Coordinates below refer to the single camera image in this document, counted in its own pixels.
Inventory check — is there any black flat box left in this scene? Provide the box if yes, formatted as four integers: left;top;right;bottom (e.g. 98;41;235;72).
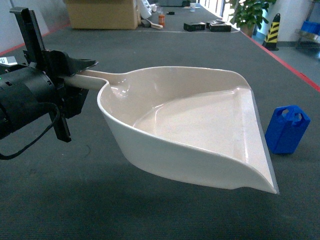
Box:
183;22;206;32

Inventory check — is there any wooden brush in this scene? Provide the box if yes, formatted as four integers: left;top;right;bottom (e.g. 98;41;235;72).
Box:
146;19;163;30

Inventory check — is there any orange drink bottle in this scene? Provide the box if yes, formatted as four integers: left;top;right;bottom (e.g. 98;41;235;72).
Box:
158;14;165;27

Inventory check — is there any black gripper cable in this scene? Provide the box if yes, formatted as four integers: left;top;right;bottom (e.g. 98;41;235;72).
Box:
0;101;62;161

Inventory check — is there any yellow black traffic cone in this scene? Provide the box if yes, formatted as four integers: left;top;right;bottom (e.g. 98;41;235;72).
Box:
262;13;281;51

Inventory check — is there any black flat box right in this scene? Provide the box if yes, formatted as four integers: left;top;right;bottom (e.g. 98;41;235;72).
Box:
206;20;232;32

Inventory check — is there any large cardboard box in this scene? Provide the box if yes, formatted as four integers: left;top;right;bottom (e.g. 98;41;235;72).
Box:
65;0;138;30

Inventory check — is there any beige plastic dustpan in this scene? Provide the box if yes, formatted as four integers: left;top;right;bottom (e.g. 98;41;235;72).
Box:
65;66;279;194

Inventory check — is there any blue plastic block part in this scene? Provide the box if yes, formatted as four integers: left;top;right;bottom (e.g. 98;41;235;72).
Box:
265;105;311;154

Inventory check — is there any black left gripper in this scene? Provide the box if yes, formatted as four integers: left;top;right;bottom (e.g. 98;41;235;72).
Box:
10;7;98;143

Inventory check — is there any potted green plant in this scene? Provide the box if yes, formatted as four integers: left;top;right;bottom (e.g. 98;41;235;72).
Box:
229;0;277;38

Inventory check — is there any black flat box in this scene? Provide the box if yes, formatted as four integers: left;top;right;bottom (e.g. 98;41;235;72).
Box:
206;20;232;32
183;22;206;32

